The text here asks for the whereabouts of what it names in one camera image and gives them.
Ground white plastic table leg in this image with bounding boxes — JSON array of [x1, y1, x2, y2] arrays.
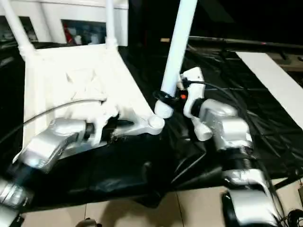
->
[[1, 0, 36, 55], [105, 0, 118, 50], [193, 120, 213, 142], [154, 0, 199, 119]]

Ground white plastic table top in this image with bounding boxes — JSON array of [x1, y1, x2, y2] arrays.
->
[[11, 43, 166, 164]]

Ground black work mat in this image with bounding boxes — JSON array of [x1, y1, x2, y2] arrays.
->
[[0, 41, 303, 210]]

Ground black case with yellow label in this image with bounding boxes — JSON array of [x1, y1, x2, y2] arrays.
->
[[127, 0, 193, 48]]

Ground black metal rod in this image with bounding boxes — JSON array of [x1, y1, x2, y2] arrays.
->
[[188, 36, 303, 50]]

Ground white flat board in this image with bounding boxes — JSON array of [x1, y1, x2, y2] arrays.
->
[[236, 51, 303, 130]]

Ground white cabinet with glass doors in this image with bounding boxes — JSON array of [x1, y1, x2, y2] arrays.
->
[[0, 0, 130, 47]]

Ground black metal table strut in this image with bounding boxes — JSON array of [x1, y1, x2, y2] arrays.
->
[[271, 176, 302, 190]]

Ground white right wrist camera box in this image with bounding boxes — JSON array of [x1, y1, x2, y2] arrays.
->
[[179, 67, 206, 118]]

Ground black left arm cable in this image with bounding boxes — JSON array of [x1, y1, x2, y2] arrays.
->
[[0, 98, 107, 143]]

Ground black cable coil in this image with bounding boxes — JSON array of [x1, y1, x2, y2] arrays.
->
[[285, 208, 303, 227]]

